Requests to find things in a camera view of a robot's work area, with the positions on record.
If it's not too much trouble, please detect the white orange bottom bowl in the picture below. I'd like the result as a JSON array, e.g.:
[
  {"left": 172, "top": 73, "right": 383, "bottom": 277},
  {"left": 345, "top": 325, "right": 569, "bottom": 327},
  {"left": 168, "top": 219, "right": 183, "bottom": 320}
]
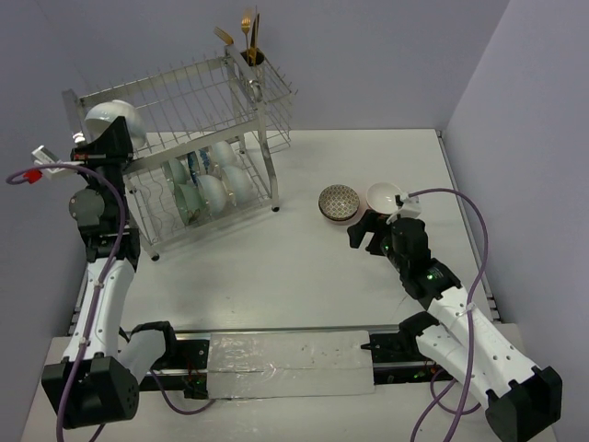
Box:
[{"left": 365, "top": 182, "right": 401, "bottom": 215}]

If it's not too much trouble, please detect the white bowl brown pattern stack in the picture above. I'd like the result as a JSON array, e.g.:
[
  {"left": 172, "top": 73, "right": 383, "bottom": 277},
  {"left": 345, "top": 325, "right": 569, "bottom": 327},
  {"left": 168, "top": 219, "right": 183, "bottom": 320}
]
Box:
[{"left": 84, "top": 99, "right": 148, "bottom": 151}]

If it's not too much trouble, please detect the mint bowl gold rim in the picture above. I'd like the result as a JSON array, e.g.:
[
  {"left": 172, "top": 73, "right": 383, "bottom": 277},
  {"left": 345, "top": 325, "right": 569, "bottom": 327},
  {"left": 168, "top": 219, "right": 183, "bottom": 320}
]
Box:
[{"left": 174, "top": 184, "right": 206, "bottom": 226}]

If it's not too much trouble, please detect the blue floral bowl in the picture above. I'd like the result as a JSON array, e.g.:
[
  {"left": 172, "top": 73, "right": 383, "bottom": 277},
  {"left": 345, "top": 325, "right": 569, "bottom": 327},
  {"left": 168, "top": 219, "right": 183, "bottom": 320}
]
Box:
[{"left": 197, "top": 148, "right": 214, "bottom": 174}]

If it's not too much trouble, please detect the white bowl orange stack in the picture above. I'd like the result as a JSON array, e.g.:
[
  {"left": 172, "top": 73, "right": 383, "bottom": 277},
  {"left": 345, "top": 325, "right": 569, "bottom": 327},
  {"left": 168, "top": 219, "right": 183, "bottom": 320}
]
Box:
[{"left": 197, "top": 175, "right": 227, "bottom": 215}]

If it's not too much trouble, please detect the white bowl front stack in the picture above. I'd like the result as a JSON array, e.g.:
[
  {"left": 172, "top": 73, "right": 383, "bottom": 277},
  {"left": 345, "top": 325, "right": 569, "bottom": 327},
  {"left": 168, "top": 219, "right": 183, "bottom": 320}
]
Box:
[{"left": 221, "top": 165, "right": 254, "bottom": 206}]

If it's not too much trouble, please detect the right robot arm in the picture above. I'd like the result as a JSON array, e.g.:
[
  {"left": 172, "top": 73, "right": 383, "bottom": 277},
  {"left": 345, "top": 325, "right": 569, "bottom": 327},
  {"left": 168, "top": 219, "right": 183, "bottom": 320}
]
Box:
[{"left": 347, "top": 210, "right": 562, "bottom": 441}]

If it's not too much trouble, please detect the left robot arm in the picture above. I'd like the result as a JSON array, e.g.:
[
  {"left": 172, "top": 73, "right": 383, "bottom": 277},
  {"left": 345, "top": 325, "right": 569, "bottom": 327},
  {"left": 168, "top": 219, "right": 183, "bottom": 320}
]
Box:
[{"left": 41, "top": 116, "right": 180, "bottom": 438}]

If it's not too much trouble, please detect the stainless steel dish rack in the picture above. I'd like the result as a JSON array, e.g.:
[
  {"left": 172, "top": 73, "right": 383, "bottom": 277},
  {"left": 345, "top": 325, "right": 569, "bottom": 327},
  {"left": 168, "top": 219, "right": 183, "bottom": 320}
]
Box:
[{"left": 63, "top": 53, "right": 293, "bottom": 261}]

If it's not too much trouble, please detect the brown lattice pattern bowl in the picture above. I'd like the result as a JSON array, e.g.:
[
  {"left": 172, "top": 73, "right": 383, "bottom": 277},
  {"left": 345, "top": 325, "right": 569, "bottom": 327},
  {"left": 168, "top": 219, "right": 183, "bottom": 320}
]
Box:
[{"left": 318, "top": 184, "right": 360, "bottom": 222}]

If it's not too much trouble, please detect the gold knife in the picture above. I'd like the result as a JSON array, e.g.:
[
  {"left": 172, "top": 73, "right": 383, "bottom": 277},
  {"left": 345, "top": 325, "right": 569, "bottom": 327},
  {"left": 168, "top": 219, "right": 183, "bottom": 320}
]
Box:
[{"left": 249, "top": 13, "right": 260, "bottom": 66}]

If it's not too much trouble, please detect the perforated steel cutlery holder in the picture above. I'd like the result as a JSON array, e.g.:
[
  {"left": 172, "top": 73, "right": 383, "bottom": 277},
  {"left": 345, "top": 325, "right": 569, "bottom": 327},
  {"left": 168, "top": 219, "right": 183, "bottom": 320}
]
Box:
[{"left": 225, "top": 45, "right": 264, "bottom": 106}]

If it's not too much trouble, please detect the gold fork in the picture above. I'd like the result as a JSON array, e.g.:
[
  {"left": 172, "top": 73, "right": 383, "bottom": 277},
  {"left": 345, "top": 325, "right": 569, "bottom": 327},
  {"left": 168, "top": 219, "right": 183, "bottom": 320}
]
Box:
[{"left": 241, "top": 7, "right": 252, "bottom": 61}]

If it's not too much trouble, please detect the taped white cover sheet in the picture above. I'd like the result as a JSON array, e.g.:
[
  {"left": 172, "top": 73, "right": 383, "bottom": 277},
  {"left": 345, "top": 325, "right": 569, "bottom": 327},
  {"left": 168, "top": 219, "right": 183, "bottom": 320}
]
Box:
[{"left": 207, "top": 331, "right": 375, "bottom": 399}]

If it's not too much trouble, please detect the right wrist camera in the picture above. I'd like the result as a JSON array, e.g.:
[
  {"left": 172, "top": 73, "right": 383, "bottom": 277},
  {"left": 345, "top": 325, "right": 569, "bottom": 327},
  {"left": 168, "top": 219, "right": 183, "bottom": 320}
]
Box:
[{"left": 387, "top": 192, "right": 422, "bottom": 225}]

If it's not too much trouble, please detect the black mounting rail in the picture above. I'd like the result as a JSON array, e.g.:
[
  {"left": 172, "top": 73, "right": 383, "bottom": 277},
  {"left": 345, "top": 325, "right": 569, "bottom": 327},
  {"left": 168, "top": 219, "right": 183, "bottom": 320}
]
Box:
[{"left": 140, "top": 326, "right": 439, "bottom": 400}]

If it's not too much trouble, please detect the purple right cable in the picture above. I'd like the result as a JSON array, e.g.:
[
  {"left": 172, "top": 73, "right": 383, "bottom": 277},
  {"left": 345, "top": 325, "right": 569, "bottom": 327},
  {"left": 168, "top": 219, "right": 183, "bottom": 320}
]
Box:
[{"left": 411, "top": 186, "right": 489, "bottom": 442}]

